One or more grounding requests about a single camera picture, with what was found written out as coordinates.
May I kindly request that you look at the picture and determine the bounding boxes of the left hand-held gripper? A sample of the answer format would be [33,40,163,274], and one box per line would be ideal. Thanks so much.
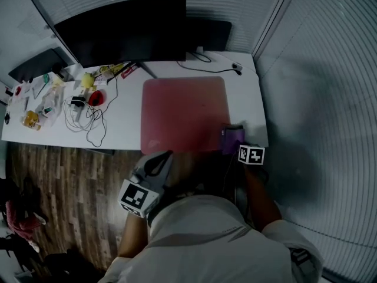
[117,149,174,219]

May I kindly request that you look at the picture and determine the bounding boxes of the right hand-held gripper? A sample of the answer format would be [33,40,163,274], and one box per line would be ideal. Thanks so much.
[237,141,266,166]

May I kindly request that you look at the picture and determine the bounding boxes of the purple cloth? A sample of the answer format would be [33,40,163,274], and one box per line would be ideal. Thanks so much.
[220,123,246,156]

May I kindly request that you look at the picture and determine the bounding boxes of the red desk mat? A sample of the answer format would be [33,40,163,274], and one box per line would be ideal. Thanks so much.
[140,75,232,155]

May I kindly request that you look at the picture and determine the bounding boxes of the person's left forearm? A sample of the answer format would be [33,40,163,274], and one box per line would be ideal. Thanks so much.
[117,213,150,259]

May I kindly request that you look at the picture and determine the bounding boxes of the person's right forearm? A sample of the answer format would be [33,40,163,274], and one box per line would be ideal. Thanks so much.
[243,163,283,232]

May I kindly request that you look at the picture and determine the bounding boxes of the red round object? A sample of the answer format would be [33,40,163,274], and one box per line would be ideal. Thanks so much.
[88,89,105,106]

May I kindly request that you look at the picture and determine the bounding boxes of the red checkered cloth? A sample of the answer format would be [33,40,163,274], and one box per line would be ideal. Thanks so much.
[5,199,47,253]

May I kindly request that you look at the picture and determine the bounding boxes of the white power strip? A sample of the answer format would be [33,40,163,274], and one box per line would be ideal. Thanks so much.
[69,88,89,123]

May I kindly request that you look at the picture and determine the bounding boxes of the person's white shirt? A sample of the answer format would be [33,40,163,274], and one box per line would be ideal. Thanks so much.
[98,195,325,283]

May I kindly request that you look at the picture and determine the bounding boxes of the red card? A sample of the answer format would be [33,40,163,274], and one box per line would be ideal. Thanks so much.
[120,66,139,80]

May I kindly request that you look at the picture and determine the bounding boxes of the yellow printed packet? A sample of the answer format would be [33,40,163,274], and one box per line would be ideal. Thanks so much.
[99,64,124,74]

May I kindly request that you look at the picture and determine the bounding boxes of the yellow plush toy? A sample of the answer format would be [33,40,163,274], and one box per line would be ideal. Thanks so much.
[81,72,95,88]

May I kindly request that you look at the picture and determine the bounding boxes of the clear plastic bag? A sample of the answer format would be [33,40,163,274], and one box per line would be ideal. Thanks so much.
[34,85,65,128]

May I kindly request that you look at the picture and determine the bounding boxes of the small black monitor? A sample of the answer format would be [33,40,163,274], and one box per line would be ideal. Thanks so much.
[185,18,233,53]

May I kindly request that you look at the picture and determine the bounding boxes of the black bag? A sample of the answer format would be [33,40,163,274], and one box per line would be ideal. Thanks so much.
[43,248,107,283]

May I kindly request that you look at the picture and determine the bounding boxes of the black mug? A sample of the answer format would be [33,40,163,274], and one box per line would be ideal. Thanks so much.
[51,62,67,81]

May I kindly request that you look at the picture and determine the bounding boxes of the white notebook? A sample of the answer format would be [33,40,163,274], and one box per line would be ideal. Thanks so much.
[31,78,50,99]

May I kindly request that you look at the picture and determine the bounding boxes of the large black monitor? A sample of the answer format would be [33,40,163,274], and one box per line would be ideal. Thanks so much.
[53,0,188,80]

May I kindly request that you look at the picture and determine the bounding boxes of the black chair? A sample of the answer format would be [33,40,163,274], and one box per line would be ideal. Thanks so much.
[0,175,49,265]

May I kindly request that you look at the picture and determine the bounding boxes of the white keyboard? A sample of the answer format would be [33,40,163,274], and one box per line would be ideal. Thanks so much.
[13,96,30,111]

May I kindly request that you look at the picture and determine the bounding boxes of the wide black monitor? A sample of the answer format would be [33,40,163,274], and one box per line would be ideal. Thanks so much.
[8,47,76,84]

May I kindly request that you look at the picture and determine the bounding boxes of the white cables and charger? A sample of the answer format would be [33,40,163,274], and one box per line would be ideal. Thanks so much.
[85,72,118,148]

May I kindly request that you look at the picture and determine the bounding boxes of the black cable with plug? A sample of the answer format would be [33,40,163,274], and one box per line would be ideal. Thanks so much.
[176,60,243,77]

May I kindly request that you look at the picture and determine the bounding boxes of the coiled white cable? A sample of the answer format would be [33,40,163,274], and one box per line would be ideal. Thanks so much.
[63,96,101,133]

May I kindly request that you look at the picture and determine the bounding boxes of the looped black monitor cable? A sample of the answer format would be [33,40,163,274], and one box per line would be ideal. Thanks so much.
[188,51,213,64]

